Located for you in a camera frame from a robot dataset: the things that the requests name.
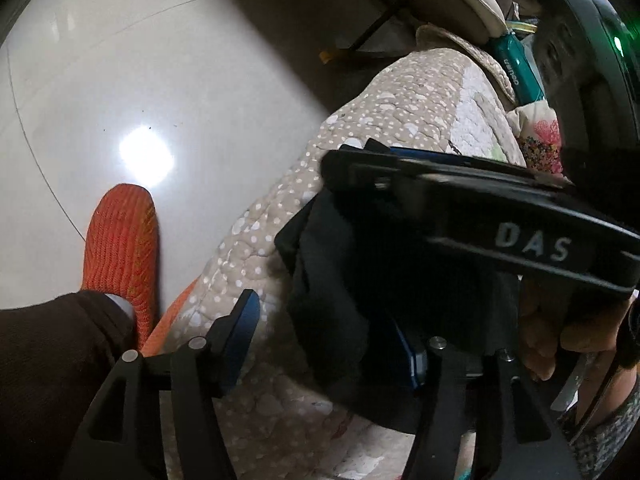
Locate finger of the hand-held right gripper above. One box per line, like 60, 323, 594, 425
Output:
321, 145, 640, 293

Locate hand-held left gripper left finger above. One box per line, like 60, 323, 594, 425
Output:
57, 289, 262, 480

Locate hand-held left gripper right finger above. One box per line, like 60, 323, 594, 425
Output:
395, 317, 586, 480

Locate black pants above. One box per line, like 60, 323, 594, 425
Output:
291, 187, 431, 433

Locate person's right forearm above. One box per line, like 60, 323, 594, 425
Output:
562, 387, 640, 480

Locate person's right hand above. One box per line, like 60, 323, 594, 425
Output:
517, 280, 632, 382

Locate floral printed cloth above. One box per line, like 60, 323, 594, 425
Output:
505, 102, 576, 183

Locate teal bottle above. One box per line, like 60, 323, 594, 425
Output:
487, 30, 548, 108

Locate person's orange knitted slipper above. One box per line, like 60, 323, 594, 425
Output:
80, 183, 161, 351

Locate beige dotted quilted blanket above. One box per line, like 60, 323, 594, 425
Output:
142, 47, 528, 480

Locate person's dark brown trouser leg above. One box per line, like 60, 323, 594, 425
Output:
0, 290, 138, 480

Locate black folding furniture leg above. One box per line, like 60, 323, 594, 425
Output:
320, 2, 408, 61

